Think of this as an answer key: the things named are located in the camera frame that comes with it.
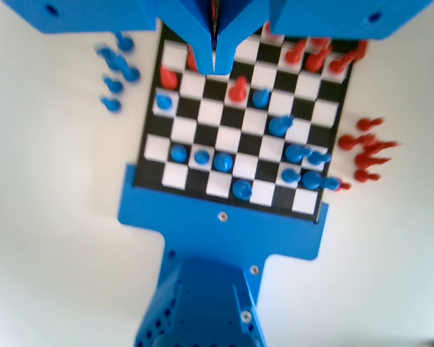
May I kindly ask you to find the blue chess bishop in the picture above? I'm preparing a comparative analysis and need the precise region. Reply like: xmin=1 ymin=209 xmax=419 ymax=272
xmin=302 ymin=170 xmax=343 ymax=192

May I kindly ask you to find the blue base plate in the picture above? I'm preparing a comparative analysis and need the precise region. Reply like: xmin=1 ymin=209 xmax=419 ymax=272
xmin=116 ymin=163 xmax=331 ymax=283

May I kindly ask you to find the blue chess king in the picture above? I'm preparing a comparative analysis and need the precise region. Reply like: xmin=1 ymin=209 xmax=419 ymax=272
xmin=231 ymin=179 xmax=255 ymax=200

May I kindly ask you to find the blue chess piece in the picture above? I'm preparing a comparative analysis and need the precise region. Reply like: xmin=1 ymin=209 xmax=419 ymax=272
xmin=101 ymin=74 xmax=125 ymax=95
xmin=121 ymin=64 xmax=142 ymax=84
xmin=281 ymin=168 xmax=302 ymax=185
xmin=284 ymin=142 xmax=312 ymax=163
xmin=114 ymin=31 xmax=136 ymax=53

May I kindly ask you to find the black white chessboard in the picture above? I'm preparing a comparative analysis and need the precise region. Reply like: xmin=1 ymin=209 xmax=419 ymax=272
xmin=135 ymin=21 xmax=356 ymax=223

